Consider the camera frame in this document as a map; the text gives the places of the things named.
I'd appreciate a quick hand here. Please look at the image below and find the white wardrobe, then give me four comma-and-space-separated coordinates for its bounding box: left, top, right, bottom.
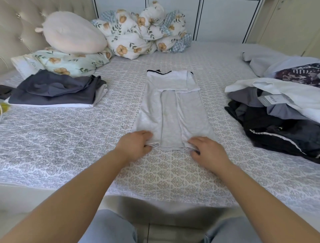
93, 0, 263, 44

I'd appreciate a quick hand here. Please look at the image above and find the yellow packet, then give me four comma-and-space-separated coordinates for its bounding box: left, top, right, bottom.
0, 100, 12, 117

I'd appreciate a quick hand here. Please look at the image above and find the person's left forearm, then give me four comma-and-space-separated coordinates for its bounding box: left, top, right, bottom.
0, 150, 132, 243

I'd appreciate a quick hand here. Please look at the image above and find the floral bunched quilt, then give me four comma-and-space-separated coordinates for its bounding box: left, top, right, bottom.
167, 11, 193, 54

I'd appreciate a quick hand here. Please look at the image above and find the bed with grey patterned sheet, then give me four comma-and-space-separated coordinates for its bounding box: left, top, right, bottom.
0, 41, 320, 215

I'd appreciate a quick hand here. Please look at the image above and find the light blue hooded jacket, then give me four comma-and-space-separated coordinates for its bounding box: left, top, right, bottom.
241, 50, 320, 78

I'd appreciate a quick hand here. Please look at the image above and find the floral pillow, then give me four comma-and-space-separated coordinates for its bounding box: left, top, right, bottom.
31, 47, 114, 78

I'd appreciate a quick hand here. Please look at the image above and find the person's left hand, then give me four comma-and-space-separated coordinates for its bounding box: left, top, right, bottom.
114, 131, 154, 163

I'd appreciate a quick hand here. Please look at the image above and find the white garment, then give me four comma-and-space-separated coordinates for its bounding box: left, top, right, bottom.
4, 84, 109, 109

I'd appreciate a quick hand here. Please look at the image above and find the black phone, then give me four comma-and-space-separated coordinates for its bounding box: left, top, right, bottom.
0, 84, 16, 100

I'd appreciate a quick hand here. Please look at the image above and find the person's right hand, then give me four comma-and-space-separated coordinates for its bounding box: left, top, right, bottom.
188, 136, 234, 176

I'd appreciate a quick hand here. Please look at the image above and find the white printed t-shirt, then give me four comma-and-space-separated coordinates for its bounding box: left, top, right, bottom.
224, 77, 320, 125

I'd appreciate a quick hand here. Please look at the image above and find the white door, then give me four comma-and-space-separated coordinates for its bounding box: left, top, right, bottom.
247, 0, 320, 58

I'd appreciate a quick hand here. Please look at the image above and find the pink plush pillow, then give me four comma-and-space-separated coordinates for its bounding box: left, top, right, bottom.
34, 11, 109, 55

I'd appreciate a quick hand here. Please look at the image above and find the dark purple patterned garment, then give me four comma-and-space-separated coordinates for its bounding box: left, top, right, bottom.
274, 62, 320, 88

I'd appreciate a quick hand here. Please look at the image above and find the beige tufted headboard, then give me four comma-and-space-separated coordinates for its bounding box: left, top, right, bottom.
0, 0, 99, 76

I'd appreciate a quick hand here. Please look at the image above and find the white packet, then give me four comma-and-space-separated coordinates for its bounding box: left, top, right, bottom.
10, 54, 47, 79

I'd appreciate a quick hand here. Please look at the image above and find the person's right forearm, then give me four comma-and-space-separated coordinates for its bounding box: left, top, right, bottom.
216, 163, 320, 243

